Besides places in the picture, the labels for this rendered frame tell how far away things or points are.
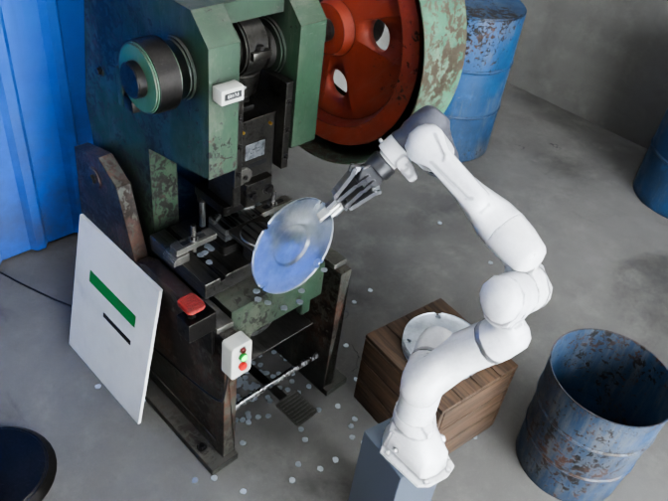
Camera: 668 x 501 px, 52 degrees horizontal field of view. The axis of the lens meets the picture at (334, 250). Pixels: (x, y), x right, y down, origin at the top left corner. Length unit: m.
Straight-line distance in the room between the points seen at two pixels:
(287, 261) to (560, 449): 1.18
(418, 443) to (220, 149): 0.96
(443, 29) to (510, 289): 0.73
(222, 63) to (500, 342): 0.94
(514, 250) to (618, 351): 1.14
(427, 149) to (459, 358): 0.51
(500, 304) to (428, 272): 1.79
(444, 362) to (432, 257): 1.75
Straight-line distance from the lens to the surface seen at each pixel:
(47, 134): 3.13
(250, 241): 2.12
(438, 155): 1.63
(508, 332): 1.65
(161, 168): 2.19
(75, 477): 2.56
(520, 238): 1.61
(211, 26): 1.74
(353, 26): 2.12
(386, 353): 2.43
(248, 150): 2.00
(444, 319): 2.55
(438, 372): 1.73
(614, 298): 3.59
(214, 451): 2.52
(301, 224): 1.88
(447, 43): 1.93
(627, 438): 2.41
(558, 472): 2.59
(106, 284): 2.53
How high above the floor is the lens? 2.12
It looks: 39 degrees down
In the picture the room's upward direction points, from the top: 8 degrees clockwise
